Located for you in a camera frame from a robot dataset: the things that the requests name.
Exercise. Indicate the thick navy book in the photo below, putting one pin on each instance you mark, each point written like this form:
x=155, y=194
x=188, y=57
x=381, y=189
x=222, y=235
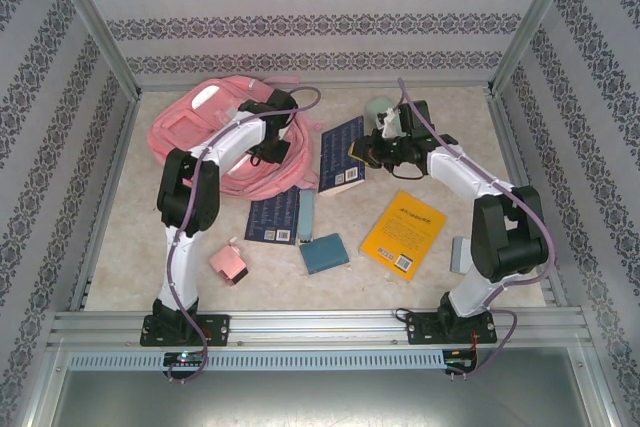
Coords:
x=339, y=157

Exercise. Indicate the mint green pencil case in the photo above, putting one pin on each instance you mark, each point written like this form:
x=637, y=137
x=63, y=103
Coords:
x=374, y=109

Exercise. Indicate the yellow book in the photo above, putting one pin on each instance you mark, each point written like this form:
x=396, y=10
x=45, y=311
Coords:
x=402, y=234

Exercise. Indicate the pink backpack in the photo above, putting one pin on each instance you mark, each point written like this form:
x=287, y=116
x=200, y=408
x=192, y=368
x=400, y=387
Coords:
x=185, y=132

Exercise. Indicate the small teal notebook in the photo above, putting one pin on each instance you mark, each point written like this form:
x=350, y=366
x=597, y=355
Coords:
x=324, y=253

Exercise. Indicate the thin navy book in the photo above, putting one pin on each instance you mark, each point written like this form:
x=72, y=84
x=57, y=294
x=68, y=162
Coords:
x=270, y=217

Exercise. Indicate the grey notebook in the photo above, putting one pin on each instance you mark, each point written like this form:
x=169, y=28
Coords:
x=460, y=254

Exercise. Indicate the pink pencil sharpener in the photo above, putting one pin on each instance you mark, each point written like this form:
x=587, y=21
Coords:
x=226, y=263

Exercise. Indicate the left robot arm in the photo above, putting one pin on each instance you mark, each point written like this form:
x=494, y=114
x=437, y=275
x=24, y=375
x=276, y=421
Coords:
x=182, y=267

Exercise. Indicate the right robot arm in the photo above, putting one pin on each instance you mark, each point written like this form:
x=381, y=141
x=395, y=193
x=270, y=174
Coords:
x=505, y=232

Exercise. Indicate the metal lower panel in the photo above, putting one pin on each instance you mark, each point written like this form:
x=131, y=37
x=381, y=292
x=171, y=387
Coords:
x=320, y=397

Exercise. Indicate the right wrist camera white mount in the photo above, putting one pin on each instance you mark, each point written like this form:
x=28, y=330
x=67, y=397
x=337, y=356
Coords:
x=389, y=122

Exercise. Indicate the aluminium back rail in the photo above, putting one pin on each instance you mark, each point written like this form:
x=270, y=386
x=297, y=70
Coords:
x=450, y=85

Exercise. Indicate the right aluminium side rail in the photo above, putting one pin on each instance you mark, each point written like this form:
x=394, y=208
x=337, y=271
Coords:
x=506, y=137

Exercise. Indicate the aluminium side rail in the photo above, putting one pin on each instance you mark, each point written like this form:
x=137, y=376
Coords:
x=506, y=137
x=107, y=207

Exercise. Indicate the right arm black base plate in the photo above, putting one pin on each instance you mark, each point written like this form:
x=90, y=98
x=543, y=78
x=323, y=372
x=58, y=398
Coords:
x=417, y=329

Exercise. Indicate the aluminium mounting rail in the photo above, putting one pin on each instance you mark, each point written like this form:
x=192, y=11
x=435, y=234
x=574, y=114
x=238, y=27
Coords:
x=320, y=329

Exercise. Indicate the right aluminium frame post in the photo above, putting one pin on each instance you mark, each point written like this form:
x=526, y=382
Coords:
x=540, y=12

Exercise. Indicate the aluminium frame post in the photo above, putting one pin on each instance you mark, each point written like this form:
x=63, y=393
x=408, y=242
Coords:
x=90, y=17
x=540, y=12

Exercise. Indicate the left aluminium side rail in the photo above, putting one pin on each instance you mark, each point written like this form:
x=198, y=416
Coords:
x=107, y=207

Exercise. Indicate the left aluminium frame post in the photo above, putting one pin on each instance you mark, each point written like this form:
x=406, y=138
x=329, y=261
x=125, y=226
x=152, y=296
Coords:
x=90, y=17

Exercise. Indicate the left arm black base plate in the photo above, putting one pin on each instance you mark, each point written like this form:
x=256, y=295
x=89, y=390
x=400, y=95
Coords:
x=215, y=329

